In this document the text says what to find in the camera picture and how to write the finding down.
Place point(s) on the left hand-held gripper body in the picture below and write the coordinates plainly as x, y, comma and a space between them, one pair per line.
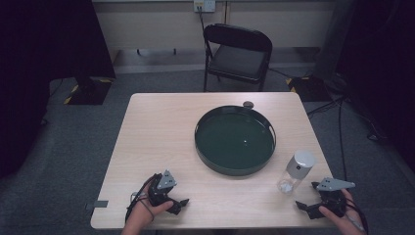
160, 192

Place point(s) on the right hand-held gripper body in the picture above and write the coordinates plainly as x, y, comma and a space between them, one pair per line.
332, 199

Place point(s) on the person's left hand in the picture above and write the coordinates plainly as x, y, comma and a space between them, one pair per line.
143, 212

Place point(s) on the person's right hand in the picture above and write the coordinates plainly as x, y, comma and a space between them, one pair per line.
349, 222

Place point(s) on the clear bottle with silver cap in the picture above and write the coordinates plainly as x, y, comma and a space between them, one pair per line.
297, 168

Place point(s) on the grey tape strip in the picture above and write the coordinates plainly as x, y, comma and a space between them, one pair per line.
97, 204

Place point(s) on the dark green round tray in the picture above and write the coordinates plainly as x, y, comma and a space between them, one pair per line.
235, 140

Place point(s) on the black stand base striped tape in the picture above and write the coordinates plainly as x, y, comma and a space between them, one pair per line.
310, 88
89, 93

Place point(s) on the dark round table grommet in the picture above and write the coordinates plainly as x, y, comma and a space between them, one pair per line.
248, 104

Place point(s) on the black folding chair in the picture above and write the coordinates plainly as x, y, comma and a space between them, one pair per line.
238, 58

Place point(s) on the black curtain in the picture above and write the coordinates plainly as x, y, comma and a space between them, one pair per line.
39, 65

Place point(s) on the white wall socket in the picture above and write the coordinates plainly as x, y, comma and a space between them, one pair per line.
204, 5

